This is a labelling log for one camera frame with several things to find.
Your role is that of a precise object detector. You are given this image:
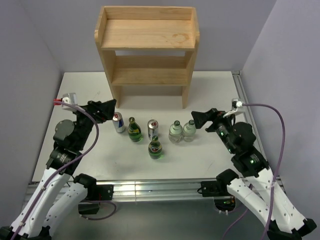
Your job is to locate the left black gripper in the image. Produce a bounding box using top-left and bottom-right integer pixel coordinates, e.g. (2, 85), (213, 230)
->
(71, 99), (117, 149)

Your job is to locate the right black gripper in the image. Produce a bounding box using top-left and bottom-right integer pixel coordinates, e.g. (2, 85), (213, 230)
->
(190, 106), (236, 153)

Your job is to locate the clear glass bottle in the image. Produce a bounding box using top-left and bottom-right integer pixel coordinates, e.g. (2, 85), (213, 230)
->
(182, 119), (196, 142)
(168, 120), (183, 143)

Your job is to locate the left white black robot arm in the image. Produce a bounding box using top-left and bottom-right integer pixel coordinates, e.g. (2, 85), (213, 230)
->
(0, 99), (117, 240)

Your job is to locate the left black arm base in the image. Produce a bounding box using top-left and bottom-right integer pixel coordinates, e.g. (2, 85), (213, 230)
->
(78, 184), (114, 216)

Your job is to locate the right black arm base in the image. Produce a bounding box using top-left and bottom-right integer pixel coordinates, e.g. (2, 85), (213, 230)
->
(197, 180), (236, 212)

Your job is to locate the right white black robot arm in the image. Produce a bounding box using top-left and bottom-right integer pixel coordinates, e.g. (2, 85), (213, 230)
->
(191, 108), (317, 240)

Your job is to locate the wooden three-tier shelf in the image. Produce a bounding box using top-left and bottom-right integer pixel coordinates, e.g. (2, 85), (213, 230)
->
(94, 6), (200, 108)

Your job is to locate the silver blue can left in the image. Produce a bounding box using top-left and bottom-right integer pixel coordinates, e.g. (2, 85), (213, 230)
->
(112, 112), (126, 134)

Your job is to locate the green Perrier bottle yellow label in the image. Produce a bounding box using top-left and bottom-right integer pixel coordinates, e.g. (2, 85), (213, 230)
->
(127, 117), (142, 142)

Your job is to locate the silver can centre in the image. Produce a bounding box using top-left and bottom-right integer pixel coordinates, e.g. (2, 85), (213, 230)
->
(147, 119), (159, 140)

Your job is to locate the green Perrier bottle red label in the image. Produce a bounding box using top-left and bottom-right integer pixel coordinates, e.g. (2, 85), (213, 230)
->
(148, 135), (163, 159)

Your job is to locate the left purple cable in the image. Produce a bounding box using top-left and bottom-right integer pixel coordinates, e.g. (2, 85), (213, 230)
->
(9, 103), (100, 240)

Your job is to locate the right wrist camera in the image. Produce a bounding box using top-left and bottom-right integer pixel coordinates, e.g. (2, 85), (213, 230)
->
(223, 98), (245, 118)

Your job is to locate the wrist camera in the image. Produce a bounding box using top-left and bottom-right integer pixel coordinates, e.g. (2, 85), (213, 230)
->
(223, 98), (245, 118)
(53, 92), (78, 112)

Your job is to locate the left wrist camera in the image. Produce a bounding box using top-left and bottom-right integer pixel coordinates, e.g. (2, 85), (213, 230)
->
(53, 92), (78, 112)

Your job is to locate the aluminium frame rail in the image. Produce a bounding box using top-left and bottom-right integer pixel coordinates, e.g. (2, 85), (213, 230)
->
(24, 70), (301, 240)

